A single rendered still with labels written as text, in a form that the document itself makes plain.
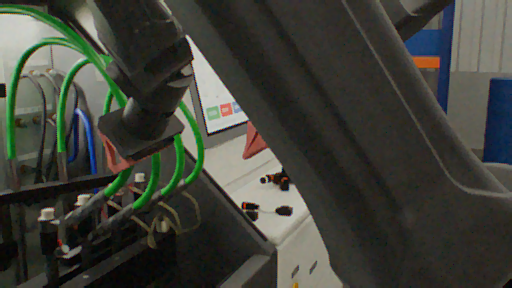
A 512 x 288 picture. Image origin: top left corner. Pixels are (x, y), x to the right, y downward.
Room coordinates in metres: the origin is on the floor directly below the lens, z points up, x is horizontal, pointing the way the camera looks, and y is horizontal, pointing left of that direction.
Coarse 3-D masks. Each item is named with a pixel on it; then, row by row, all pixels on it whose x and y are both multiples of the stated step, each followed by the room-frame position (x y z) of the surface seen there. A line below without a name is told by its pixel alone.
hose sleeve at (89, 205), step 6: (102, 192) 0.69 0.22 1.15; (96, 198) 0.70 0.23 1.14; (102, 198) 0.69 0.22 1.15; (108, 198) 0.69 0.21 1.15; (84, 204) 0.71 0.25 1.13; (90, 204) 0.70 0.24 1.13; (96, 204) 0.70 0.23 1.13; (102, 204) 0.70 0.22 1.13; (78, 210) 0.71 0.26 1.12; (84, 210) 0.71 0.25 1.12; (90, 210) 0.70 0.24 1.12; (72, 216) 0.72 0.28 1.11; (78, 216) 0.71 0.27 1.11; (84, 216) 0.71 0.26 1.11
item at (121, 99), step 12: (0, 12) 0.77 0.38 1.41; (12, 12) 0.76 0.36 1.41; (24, 12) 0.74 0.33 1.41; (36, 12) 0.74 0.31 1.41; (48, 24) 0.73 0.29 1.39; (60, 24) 0.72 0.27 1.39; (72, 36) 0.71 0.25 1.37; (84, 48) 0.70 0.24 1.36; (96, 60) 0.69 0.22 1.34; (108, 84) 0.69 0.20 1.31; (120, 96) 0.68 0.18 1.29; (132, 168) 0.68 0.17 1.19; (120, 180) 0.68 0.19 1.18; (108, 192) 0.69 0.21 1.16
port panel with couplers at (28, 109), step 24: (0, 48) 1.02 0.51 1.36; (24, 48) 1.08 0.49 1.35; (48, 48) 1.14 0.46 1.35; (24, 72) 1.04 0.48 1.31; (48, 72) 1.12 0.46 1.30; (24, 96) 1.07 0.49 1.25; (48, 96) 1.13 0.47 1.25; (24, 120) 1.03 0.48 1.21; (24, 144) 1.06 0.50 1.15; (48, 144) 1.12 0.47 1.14; (24, 168) 1.04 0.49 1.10
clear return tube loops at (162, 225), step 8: (160, 184) 0.98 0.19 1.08; (144, 192) 0.92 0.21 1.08; (184, 192) 0.96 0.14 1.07; (192, 200) 0.95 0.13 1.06; (120, 208) 0.84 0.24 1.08; (168, 208) 0.90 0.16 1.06; (160, 216) 0.98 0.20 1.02; (176, 216) 0.89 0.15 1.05; (200, 216) 0.96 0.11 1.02; (144, 224) 0.82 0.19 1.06; (152, 224) 0.93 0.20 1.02; (160, 224) 0.98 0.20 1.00; (168, 224) 0.99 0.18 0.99; (176, 232) 0.93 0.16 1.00; (152, 240) 0.82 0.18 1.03
